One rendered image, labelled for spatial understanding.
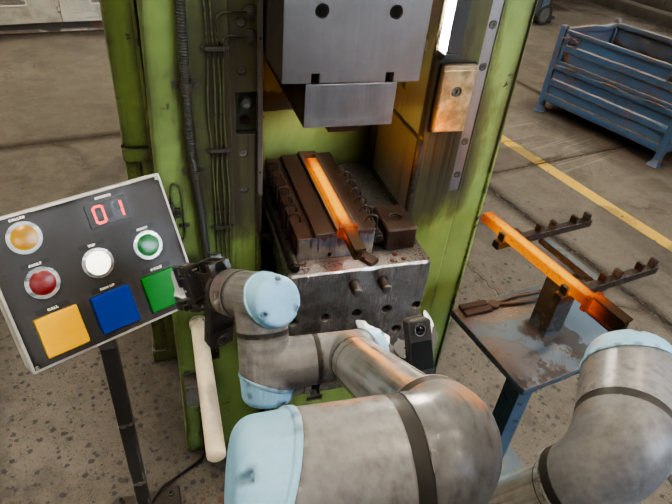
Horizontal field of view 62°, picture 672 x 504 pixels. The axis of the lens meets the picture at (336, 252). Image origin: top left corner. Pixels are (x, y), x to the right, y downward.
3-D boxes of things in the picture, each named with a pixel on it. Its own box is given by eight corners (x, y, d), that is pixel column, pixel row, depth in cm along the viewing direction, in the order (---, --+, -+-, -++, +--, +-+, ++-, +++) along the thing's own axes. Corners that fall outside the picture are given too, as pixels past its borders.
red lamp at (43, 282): (58, 295, 100) (53, 277, 98) (30, 299, 99) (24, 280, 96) (60, 284, 103) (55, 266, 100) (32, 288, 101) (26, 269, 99)
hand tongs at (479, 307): (625, 272, 173) (626, 269, 172) (635, 281, 169) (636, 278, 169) (457, 307, 153) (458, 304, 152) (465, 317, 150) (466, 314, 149)
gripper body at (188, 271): (207, 251, 99) (240, 253, 90) (222, 296, 101) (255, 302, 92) (168, 267, 95) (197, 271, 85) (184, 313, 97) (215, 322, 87)
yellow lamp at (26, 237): (40, 251, 98) (34, 231, 96) (11, 254, 97) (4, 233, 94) (42, 241, 101) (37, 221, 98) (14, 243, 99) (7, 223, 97)
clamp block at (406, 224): (414, 247, 148) (419, 227, 144) (384, 251, 145) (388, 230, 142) (398, 222, 157) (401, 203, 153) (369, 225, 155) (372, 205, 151)
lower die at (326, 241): (371, 252, 145) (376, 225, 139) (296, 261, 139) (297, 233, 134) (328, 173, 176) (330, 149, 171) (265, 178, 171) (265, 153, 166)
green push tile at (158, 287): (187, 298, 115) (175, 265, 114) (153, 313, 111) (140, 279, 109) (184, 298, 117) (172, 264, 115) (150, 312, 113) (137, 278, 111)
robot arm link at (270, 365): (321, 404, 80) (316, 328, 79) (242, 415, 77) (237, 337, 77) (310, 388, 88) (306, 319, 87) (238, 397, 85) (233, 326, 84)
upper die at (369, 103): (391, 124, 123) (397, 82, 118) (303, 128, 118) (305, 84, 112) (337, 61, 155) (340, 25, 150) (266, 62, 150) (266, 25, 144)
